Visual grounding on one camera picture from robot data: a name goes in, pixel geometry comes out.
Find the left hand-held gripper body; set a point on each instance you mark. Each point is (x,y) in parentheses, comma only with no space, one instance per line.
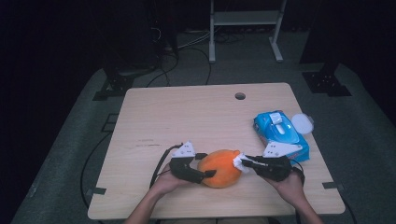
(185,169)

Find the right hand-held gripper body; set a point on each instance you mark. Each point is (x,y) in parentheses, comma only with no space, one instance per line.
(275,169)

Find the orange plush toy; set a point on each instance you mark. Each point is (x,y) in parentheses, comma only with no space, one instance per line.
(219,171)

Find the white wet wipe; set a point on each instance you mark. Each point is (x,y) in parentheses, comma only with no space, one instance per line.
(239,163)

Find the blue wet wipes pack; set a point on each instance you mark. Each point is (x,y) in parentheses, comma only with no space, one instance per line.
(264,126)

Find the person's left hand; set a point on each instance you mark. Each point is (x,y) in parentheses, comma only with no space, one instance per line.
(166,183)

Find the person's right hand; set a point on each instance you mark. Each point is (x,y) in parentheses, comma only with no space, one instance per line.
(292,189)

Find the black tape strip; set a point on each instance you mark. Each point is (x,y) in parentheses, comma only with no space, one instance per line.
(332,185)
(96,191)

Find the black floor tape marking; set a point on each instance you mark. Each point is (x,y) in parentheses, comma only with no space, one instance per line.
(109,123)

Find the black stand base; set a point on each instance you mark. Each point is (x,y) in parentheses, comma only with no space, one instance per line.
(120,84)
(327,82)

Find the white metal stand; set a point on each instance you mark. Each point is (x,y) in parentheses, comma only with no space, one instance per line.
(246,17)

